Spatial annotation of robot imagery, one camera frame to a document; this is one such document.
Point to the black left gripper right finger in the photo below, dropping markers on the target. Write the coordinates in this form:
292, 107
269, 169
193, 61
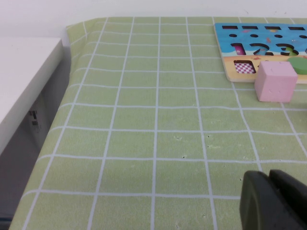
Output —
295, 198

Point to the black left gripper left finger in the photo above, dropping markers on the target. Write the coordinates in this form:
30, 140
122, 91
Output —
259, 206

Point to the green circle piece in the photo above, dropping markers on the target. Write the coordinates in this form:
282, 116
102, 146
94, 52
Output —
299, 64

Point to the wooden number puzzle board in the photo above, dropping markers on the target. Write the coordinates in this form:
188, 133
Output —
225, 45

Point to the pink wooden cube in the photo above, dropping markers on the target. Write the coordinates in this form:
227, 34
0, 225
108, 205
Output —
275, 83

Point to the green checked tablecloth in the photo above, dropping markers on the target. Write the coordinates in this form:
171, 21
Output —
144, 119

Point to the white box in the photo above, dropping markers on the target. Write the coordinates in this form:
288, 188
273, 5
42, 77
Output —
14, 83

